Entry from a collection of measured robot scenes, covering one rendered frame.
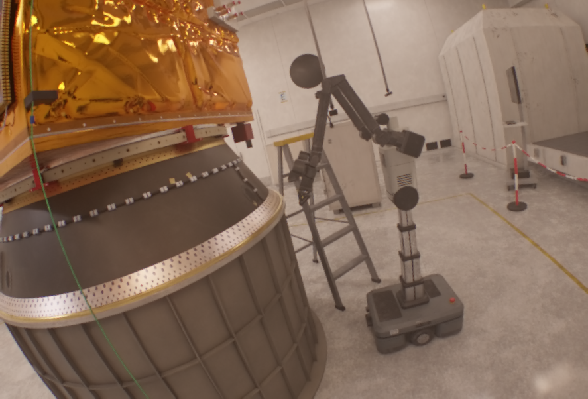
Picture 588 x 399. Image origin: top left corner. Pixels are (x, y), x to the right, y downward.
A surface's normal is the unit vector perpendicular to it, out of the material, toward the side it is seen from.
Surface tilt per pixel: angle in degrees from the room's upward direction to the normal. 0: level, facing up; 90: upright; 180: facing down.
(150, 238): 62
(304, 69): 90
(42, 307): 43
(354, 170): 90
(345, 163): 90
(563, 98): 90
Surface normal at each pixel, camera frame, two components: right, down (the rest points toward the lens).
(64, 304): 0.01, -0.62
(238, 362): 0.71, -0.04
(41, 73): 0.91, -0.18
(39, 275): 0.03, -0.33
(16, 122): -0.17, 0.36
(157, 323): 0.55, 0.01
